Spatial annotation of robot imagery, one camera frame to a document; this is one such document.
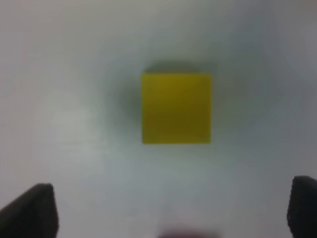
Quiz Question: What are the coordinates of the yellow cube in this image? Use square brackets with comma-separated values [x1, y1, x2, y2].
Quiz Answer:
[141, 73, 212, 144]

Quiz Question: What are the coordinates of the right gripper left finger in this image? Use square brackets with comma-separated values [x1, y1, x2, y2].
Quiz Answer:
[0, 183, 59, 238]

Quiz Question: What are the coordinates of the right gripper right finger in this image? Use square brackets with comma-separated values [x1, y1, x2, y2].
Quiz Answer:
[287, 176, 317, 238]

